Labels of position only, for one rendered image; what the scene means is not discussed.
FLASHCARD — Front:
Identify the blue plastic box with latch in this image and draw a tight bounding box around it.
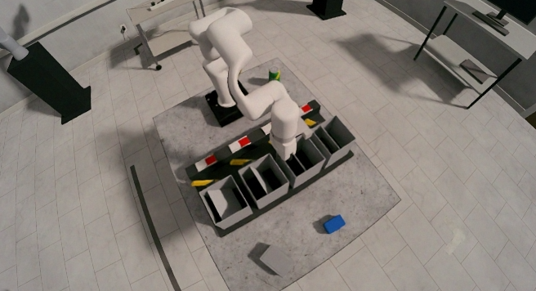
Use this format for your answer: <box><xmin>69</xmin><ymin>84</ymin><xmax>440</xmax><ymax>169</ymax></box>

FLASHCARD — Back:
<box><xmin>323</xmin><ymin>214</ymin><xmax>346</xmax><ymax>234</ymax></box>

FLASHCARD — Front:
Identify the green drink can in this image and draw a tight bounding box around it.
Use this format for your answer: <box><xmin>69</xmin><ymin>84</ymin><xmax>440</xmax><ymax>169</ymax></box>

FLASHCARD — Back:
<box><xmin>269</xmin><ymin>66</ymin><xmax>280</xmax><ymax>82</ymax></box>

